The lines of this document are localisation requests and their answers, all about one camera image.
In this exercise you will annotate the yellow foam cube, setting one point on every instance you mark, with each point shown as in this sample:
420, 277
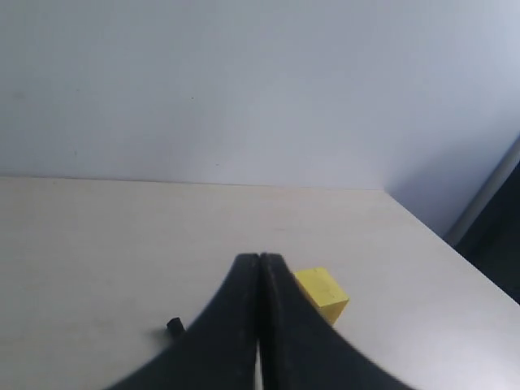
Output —
323, 292

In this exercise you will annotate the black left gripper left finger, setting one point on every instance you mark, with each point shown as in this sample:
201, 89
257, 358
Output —
219, 349

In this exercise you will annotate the black and white marker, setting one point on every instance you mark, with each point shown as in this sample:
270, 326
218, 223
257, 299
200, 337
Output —
175, 328

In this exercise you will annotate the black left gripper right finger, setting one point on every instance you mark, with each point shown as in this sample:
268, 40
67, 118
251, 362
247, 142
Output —
298, 348

